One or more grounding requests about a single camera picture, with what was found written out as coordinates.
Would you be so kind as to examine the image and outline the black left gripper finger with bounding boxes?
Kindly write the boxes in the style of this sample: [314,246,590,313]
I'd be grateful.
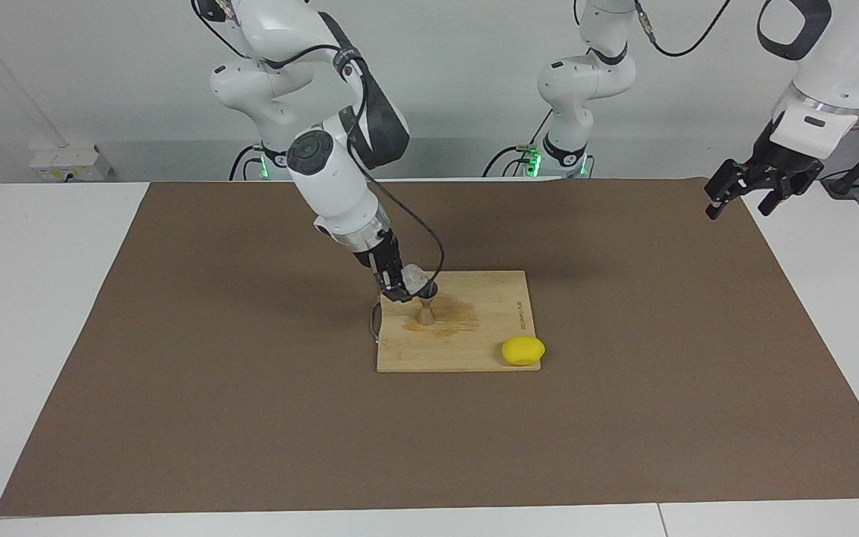
[756,175,799,217]
[704,159,757,221]

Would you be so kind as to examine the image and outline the clear glass cup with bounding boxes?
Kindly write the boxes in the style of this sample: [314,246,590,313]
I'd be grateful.
[398,263,434,298]

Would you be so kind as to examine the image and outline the wooden cutting board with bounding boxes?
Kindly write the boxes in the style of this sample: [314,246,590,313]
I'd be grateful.
[367,271,542,373]

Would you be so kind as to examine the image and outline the yellow lemon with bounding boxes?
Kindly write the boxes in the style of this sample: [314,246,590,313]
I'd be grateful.
[502,336,547,368]

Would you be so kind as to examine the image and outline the brown table mat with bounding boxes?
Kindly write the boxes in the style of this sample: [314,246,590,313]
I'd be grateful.
[0,179,859,517]

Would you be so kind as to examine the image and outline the white power strip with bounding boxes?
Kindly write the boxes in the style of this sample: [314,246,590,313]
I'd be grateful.
[29,145,113,182]

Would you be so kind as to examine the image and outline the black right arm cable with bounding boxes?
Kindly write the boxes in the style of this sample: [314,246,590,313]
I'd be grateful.
[191,0,446,288]

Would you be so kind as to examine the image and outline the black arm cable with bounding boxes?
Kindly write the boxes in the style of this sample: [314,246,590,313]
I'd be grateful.
[191,0,446,288]
[635,0,732,58]

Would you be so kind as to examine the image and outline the black left base cables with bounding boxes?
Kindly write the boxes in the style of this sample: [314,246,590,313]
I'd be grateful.
[482,112,553,178]

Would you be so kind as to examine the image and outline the black base cables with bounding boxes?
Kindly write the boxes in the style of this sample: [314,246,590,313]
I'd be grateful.
[482,112,553,178]
[228,143,266,181]

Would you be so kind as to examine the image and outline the black right base cables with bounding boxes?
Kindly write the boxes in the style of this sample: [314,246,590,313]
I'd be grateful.
[228,143,266,181]

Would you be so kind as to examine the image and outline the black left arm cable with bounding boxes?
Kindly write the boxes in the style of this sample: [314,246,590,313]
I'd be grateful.
[635,0,732,58]

